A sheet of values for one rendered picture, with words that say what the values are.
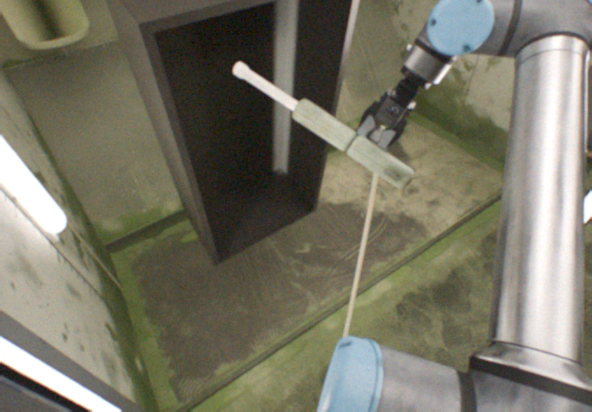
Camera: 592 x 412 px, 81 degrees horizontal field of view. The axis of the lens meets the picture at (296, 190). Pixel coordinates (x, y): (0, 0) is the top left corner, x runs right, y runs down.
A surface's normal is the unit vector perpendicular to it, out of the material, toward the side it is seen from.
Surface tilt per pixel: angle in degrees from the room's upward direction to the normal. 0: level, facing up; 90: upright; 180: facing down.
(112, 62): 57
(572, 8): 22
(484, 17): 72
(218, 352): 0
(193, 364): 0
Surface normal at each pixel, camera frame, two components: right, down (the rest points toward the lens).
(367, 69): 0.42, 0.10
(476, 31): -0.43, 0.41
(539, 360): -0.08, -0.93
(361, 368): -0.04, -0.82
